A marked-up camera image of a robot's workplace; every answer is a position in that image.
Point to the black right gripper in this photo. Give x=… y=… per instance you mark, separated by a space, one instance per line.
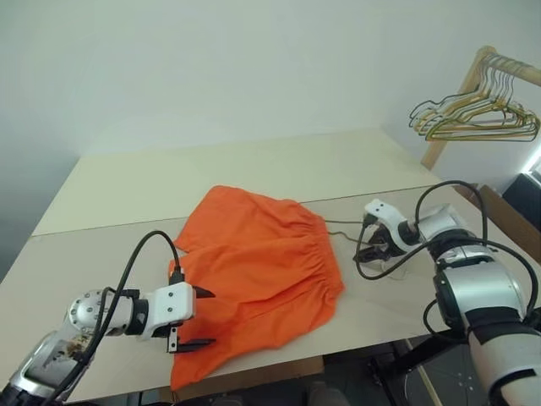
x=385 y=243

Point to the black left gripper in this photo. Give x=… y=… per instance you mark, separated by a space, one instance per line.
x=172 y=338

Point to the orange shorts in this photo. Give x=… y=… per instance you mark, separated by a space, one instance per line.
x=262 y=270

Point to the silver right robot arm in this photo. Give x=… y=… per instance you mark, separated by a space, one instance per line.
x=477 y=292

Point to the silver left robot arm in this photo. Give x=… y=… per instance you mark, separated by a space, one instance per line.
x=89 y=313

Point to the wooden clothes rack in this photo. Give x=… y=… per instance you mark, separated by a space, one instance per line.
x=437 y=152

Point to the brown cardboard box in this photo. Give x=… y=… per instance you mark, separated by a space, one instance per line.
x=513 y=224

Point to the light wooden stick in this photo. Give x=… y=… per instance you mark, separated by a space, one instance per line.
x=429 y=387

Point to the black box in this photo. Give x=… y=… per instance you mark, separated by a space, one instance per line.
x=524 y=188

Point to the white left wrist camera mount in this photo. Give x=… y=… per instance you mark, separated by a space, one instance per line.
x=173 y=300

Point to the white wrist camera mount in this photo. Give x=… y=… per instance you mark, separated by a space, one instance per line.
x=173 y=300
x=382 y=209

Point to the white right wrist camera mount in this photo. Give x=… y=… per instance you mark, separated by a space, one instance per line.
x=382 y=209

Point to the black table frame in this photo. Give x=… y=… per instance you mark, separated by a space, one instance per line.
x=418 y=353

